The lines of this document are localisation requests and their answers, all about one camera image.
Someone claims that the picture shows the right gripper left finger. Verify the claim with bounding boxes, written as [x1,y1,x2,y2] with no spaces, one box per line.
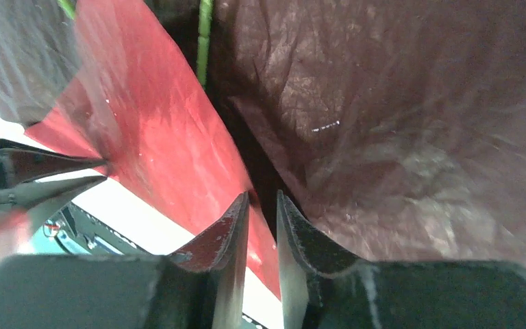
[0,193,249,328]

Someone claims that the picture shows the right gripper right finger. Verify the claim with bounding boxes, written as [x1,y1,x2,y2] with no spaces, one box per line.
[277,193,526,328]

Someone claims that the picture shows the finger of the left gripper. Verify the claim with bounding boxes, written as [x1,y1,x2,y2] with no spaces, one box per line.
[0,175,107,236]
[0,138,108,182]

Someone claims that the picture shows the red wrapping paper sheet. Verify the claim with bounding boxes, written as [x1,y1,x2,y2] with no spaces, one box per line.
[0,1,526,291]

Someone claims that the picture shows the pink fake flower stem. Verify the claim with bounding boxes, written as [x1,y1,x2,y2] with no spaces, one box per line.
[196,0,214,88]

